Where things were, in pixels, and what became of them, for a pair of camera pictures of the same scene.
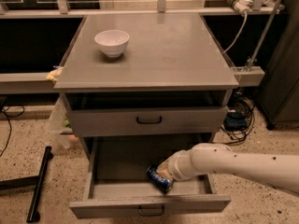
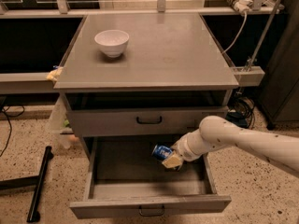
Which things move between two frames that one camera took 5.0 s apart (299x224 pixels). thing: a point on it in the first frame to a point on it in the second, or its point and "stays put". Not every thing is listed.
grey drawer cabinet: x=171 y=81 stays put
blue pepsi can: x=163 y=184 to x=162 y=152
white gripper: x=176 y=168 to x=183 y=149
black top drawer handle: x=149 y=122 stays put
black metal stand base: x=36 y=181 stays put
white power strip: x=241 y=4 stays put
